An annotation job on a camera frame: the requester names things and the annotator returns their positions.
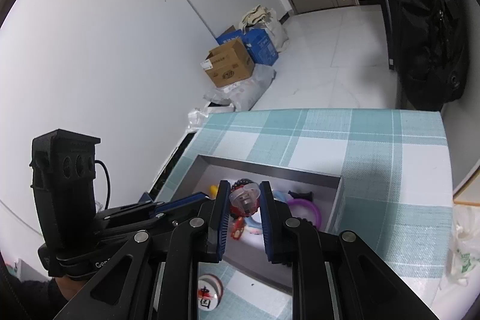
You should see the cream tote bag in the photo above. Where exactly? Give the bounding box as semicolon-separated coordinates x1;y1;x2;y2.
238;5;278;30

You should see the grey plastic mailer bag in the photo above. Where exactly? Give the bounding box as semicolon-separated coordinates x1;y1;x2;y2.
203;64;276;111

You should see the teal checked tablecloth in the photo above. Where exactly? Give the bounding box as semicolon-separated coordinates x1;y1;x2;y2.
156;109;452;319

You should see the person's left hand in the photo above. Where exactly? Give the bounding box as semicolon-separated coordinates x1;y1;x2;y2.
54;276;86;301

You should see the white plastic bag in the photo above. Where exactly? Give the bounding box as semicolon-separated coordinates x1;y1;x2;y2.
440;204;479;291

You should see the brown cardboard box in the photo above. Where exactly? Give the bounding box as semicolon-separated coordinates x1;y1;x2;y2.
200;37;255;88

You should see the silver plastic mailer bag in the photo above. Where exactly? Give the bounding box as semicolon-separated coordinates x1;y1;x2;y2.
187;108;209;132

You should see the pink yellow toy figure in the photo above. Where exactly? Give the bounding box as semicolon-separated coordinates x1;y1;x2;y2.
209;185;219;199

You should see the black bow hair clip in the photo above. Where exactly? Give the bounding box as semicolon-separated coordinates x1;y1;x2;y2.
288;191;313;202

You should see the grey open cardboard box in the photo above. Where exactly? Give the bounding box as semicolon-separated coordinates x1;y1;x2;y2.
172;153;347;294

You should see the light blue ring bracelet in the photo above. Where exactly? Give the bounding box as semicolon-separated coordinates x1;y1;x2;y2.
245;190;291;235

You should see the purple ring bracelet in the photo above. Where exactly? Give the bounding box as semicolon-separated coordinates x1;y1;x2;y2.
286;198;323;231

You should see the blue cardboard box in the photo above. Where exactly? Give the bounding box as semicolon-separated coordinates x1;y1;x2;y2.
216;26;278;66

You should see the black hanging backpack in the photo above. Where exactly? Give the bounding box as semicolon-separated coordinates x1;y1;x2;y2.
389;0;470;111

